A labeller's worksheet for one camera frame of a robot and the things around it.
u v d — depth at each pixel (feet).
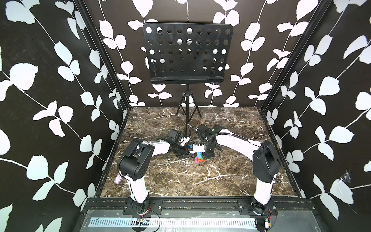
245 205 2.45
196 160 2.84
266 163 1.59
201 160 2.84
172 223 2.30
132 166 1.59
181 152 2.73
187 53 3.42
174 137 2.57
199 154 2.68
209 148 2.40
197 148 2.51
